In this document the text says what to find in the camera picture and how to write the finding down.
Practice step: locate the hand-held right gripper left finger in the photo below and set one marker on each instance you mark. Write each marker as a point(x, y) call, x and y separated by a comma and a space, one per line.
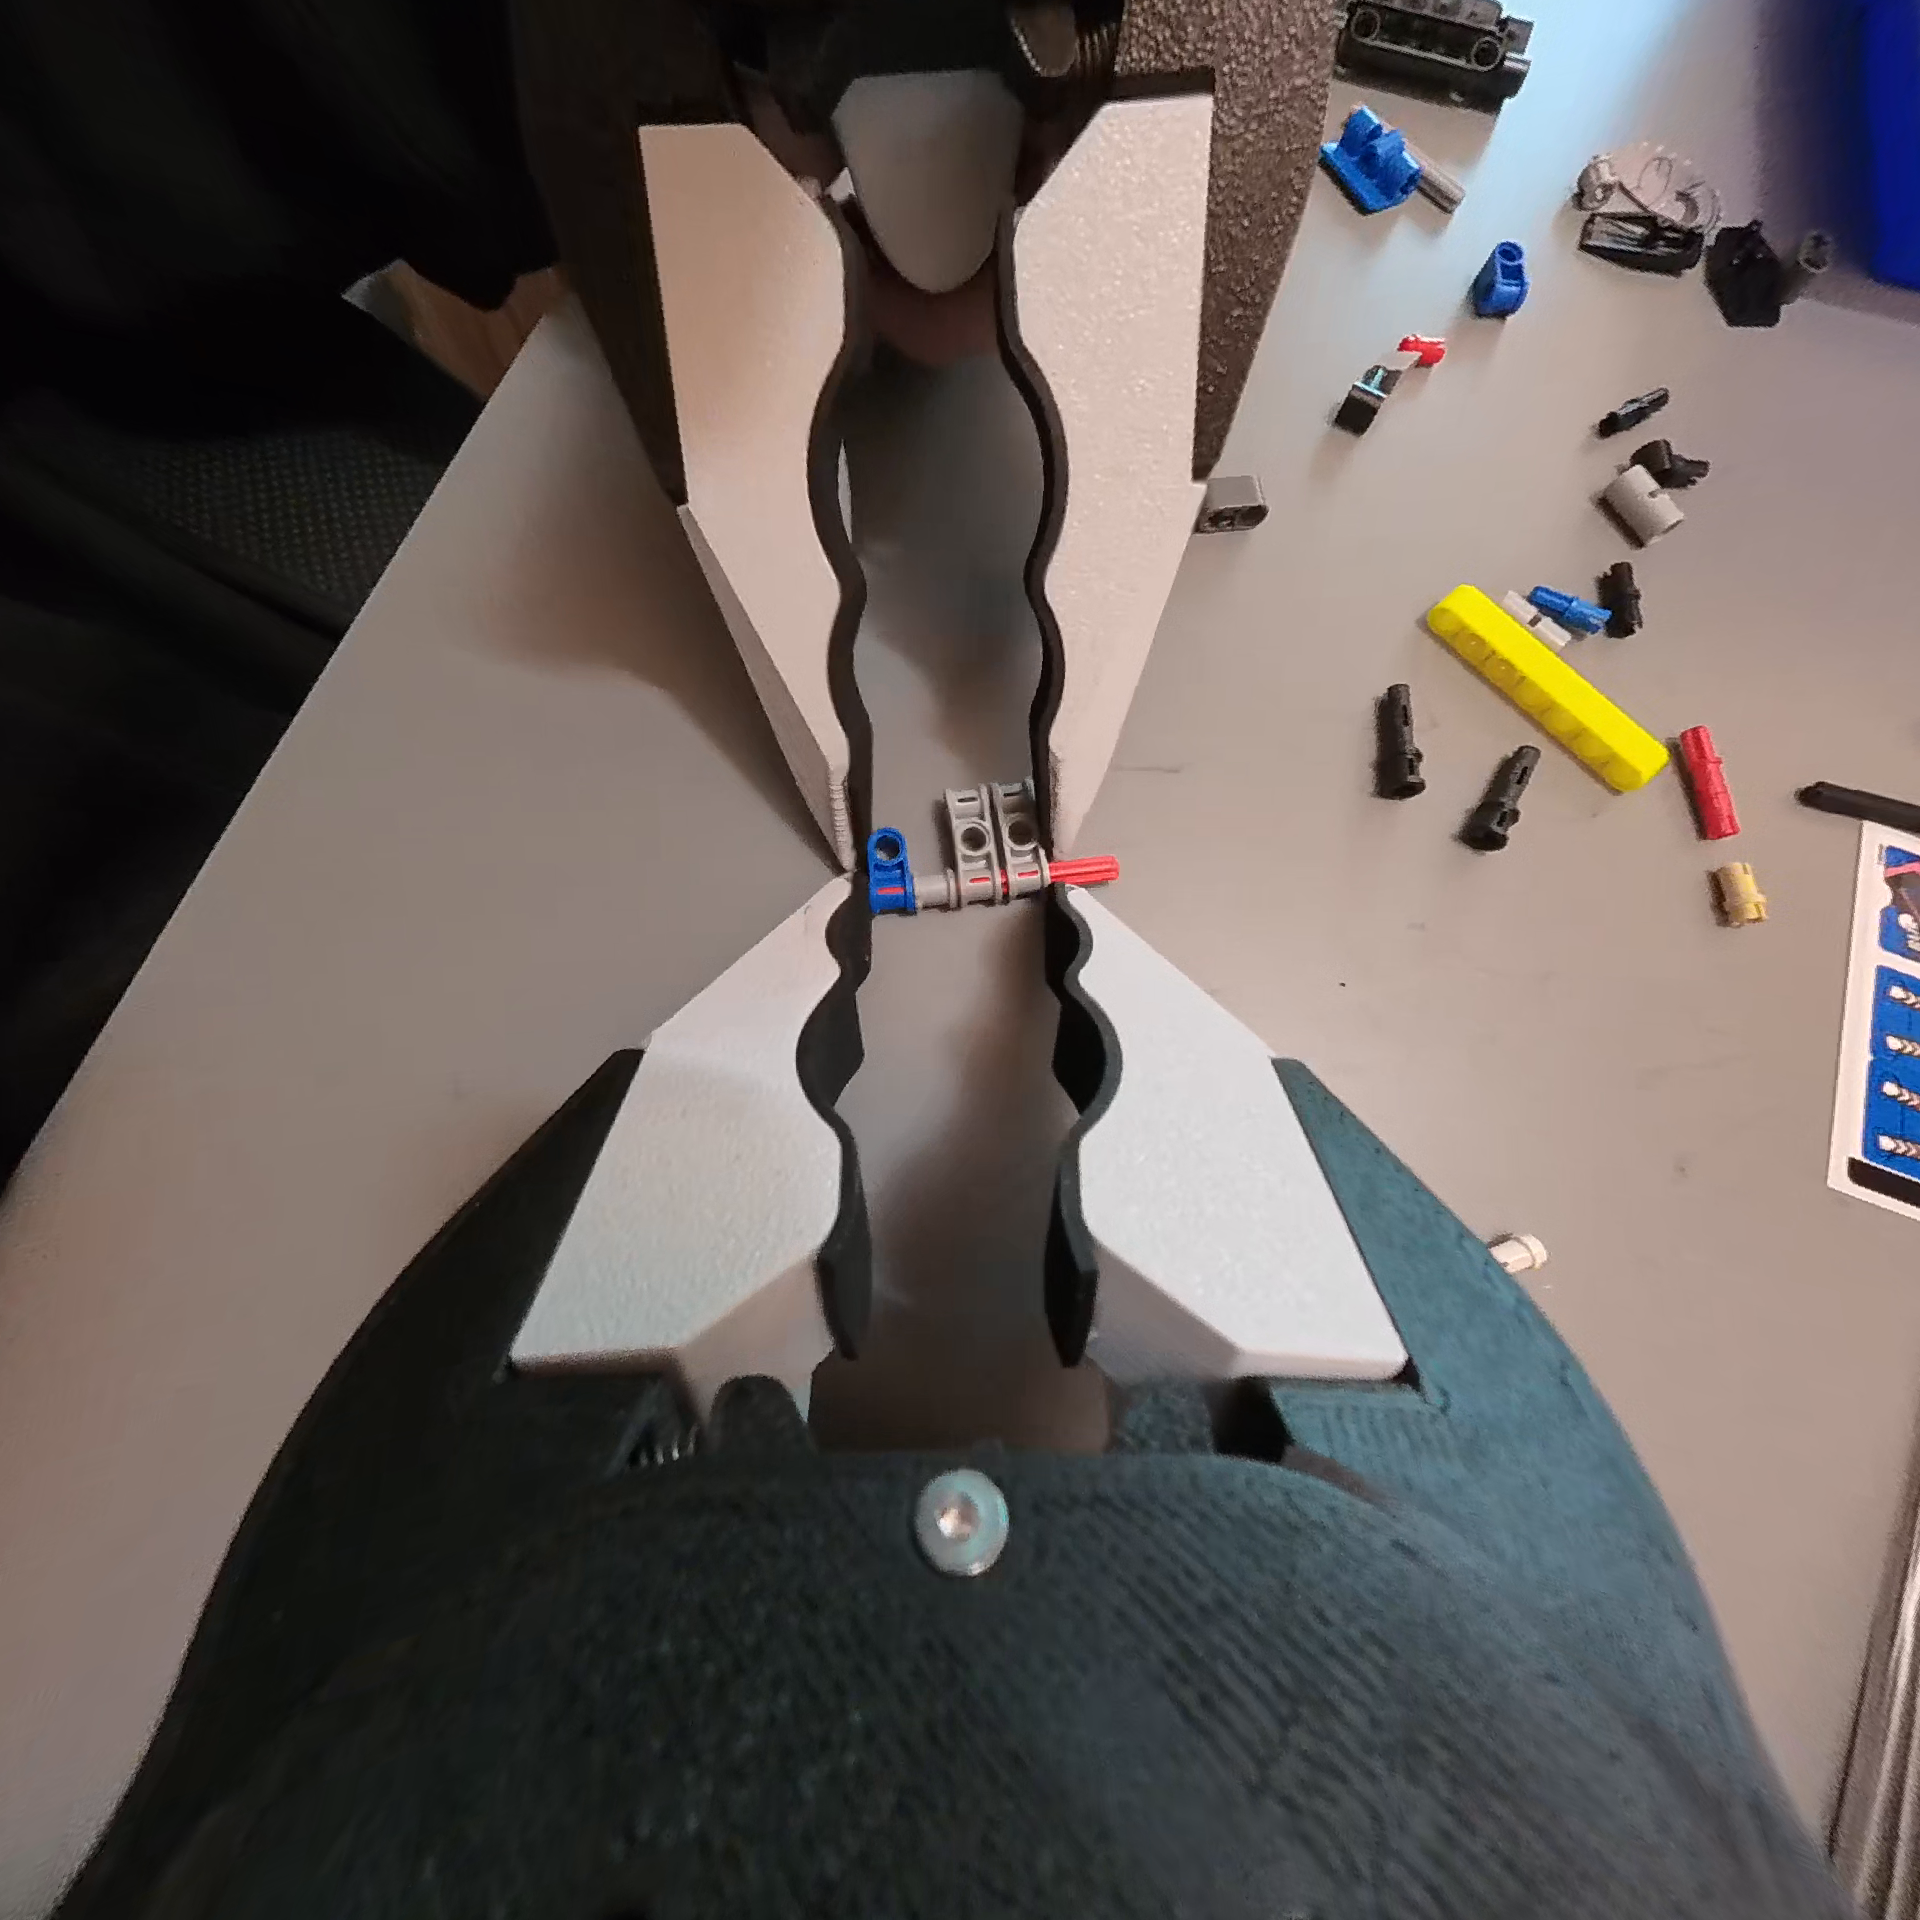
point(691, 1200)

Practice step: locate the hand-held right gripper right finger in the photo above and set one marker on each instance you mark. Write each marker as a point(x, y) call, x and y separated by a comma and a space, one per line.
point(1229, 1216)

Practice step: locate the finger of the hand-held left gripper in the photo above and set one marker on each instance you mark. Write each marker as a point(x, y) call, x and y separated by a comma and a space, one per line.
point(1123, 377)
point(736, 377)

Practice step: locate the grey blue lego axle assembly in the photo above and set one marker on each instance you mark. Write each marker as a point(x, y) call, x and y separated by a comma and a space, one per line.
point(973, 869)

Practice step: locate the blue lego block grey pin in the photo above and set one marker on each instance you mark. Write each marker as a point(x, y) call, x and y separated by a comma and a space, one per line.
point(1373, 166)

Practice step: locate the short grey lego beam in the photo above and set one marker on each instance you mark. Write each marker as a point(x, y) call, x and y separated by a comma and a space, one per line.
point(1233, 507)

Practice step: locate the black lego connector red axle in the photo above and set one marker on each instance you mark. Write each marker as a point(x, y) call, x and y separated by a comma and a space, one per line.
point(1370, 394)

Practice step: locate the small blue lego connector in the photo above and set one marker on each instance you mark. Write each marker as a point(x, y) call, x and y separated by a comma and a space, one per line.
point(1499, 281)

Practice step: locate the white lego pin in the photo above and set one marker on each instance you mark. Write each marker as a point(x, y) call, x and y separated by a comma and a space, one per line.
point(1520, 1251)

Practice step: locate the grey lego gear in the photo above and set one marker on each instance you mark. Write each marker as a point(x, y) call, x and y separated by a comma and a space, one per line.
point(1643, 185)

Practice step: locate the flat black lego piece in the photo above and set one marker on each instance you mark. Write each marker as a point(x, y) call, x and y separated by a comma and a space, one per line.
point(1632, 242)

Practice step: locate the grey lego connector black pin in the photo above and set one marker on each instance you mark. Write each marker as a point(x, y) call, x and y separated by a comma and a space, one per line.
point(1643, 503)

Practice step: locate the yellow lego beam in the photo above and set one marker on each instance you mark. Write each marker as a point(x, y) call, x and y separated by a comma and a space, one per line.
point(1546, 686)

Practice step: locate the tan lego pin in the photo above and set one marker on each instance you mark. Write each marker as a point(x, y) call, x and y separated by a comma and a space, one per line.
point(1740, 893)

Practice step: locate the lego sticker sheet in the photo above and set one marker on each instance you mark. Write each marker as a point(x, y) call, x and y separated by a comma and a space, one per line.
point(1887, 1021)

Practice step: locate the person's black clothed torso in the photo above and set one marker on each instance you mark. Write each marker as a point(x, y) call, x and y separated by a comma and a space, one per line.
point(180, 452)

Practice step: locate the blue plastic bin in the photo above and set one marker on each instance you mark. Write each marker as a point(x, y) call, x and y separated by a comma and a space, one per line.
point(1893, 136)

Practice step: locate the black lego frame piece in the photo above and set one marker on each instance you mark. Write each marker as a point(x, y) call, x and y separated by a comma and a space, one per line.
point(1426, 45)

